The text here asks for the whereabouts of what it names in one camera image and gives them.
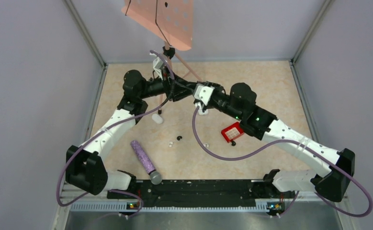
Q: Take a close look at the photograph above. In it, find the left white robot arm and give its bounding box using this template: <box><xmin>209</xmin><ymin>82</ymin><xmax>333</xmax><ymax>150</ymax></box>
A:
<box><xmin>65</xmin><ymin>69</ymin><xmax>197</xmax><ymax>198</ymax></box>

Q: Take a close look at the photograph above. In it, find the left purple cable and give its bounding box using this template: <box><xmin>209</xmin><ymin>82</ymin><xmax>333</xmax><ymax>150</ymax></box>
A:
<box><xmin>56</xmin><ymin>50</ymin><xmax>176</xmax><ymax>219</ymax></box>

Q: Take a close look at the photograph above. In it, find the purple glitter microphone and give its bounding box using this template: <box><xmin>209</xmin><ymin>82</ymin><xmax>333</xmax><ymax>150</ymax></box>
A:
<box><xmin>130</xmin><ymin>140</ymin><xmax>162</xmax><ymax>185</ymax></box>

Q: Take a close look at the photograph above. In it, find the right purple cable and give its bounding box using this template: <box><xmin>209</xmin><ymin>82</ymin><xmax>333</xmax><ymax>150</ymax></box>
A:
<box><xmin>192</xmin><ymin>106</ymin><xmax>373</xmax><ymax>218</ymax></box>

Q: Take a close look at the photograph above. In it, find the white earbud charging case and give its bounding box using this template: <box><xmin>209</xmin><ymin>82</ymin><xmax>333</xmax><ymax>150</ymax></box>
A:
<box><xmin>198</xmin><ymin>109</ymin><xmax>209</xmax><ymax>116</ymax></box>

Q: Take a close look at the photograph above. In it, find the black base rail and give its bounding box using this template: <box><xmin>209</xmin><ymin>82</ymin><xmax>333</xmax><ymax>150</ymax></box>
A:
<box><xmin>107</xmin><ymin>179</ymin><xmax>295</xmax><ymax>208</ymax></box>

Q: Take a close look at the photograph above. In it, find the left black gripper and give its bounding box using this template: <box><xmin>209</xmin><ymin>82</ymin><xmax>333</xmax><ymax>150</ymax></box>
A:
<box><xmin>139</xmin><ymin>65</ymin><xmax>196</xmax><ymax>102</ymax></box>

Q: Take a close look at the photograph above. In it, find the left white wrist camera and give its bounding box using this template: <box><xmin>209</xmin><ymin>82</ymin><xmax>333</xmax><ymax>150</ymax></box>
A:
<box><xmin>152</xmin><ymin>56</ymin><xmax>165</xmax><ymax>80</ymax></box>

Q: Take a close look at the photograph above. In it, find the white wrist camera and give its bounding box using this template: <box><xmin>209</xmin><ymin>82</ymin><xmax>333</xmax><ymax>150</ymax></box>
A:
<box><xmin>152</xmin><ymin>56</ymin><xmax>165</xmax><ymax>80</ymax></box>
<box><xmin>192</xmin><ymin>83</ymin><xmax>215</xmax><ymax>106</ymax></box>

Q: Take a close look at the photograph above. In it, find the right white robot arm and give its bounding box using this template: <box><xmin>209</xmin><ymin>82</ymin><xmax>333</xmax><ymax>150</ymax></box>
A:
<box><xmin>193</xmin><ymin>82</ymin><xmax>355</xmax><ymax>202</ymax></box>

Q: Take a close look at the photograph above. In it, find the red plastic block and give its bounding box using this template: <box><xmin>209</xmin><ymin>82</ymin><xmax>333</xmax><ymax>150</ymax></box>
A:
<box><xmin>221</xmin><ymin>122</ymin><xmax>244</xmax><ymax>143</ymax></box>

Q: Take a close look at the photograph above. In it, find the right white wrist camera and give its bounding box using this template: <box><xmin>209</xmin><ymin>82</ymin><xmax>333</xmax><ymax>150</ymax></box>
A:
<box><xmin>192</xmin><ymin>83</ymin><xmax>215</xmax><ymax>106</ymax></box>

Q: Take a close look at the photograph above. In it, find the purple cable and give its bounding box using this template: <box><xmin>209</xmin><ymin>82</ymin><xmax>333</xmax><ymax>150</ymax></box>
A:
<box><xmin>56</xmin><ymin>50</ymin><xmax>176</xmax><ymax>219</ymax></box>
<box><xmin>192</xmin><ymin>106</ymin><xmax>373</xmax><ymax>218</ymax></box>

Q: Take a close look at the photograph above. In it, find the pink music stand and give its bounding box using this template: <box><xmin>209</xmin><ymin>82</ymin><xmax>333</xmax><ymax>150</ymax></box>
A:
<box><xmin>122</xmin><ymin>0</ymin><xmax>202</xmax><ymax>98</ymax></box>

